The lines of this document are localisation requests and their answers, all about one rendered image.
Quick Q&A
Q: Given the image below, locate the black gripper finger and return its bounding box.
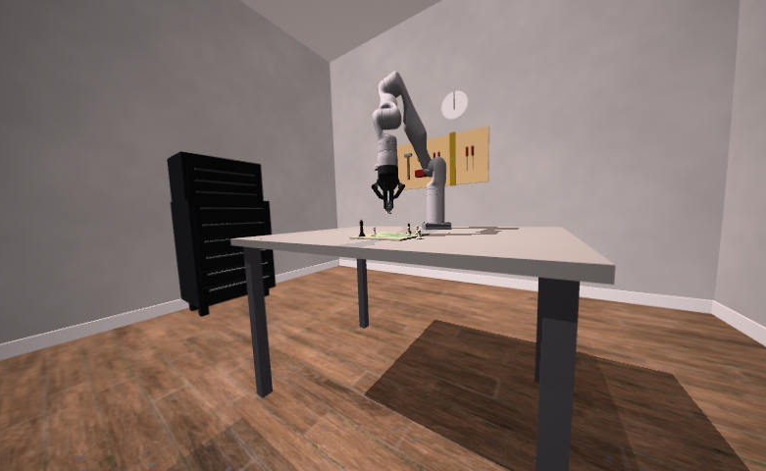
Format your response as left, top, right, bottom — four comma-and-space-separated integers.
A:
371, 181, 388, 211
388, 181, 405, 211

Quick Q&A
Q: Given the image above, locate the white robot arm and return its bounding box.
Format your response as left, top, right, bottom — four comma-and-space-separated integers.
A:
373, 72, 446, 223

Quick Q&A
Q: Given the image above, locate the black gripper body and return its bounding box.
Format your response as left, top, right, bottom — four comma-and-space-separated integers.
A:
377, 165, 399, 191

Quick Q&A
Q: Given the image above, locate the green and cream chessboard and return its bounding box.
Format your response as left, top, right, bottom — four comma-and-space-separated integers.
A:
349, 233, 429, 241

